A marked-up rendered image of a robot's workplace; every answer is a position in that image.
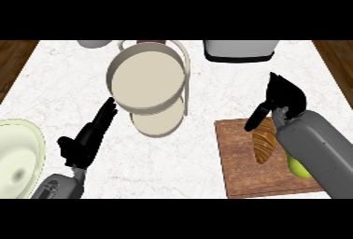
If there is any white and black appliance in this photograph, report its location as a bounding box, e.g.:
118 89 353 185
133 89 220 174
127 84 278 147
202 39 281 63

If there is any green fruit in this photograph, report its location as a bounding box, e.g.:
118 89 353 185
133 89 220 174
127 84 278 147
285 150 315 179

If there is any dark maroon object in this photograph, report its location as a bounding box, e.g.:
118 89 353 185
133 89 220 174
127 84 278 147
134 39 168 45

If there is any beige tiered basket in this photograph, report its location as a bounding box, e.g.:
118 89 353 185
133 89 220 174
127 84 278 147
106 39 193 138

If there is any brown croissant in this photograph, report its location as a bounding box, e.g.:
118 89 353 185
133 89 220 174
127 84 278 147
251 117 279 165

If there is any pale green bowl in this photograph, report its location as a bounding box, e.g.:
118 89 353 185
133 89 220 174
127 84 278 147
0 119 47 200

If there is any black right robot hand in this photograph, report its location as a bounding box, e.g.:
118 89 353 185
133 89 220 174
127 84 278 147
242 72 307 133

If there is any brown wooden cutting board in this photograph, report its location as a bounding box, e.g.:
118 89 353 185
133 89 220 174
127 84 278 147
214 117 325 200

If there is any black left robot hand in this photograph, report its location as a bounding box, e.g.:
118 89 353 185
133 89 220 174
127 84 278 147
56 96 118 170

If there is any grey rounded object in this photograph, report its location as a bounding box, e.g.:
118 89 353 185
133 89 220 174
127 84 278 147
75 39 114 49

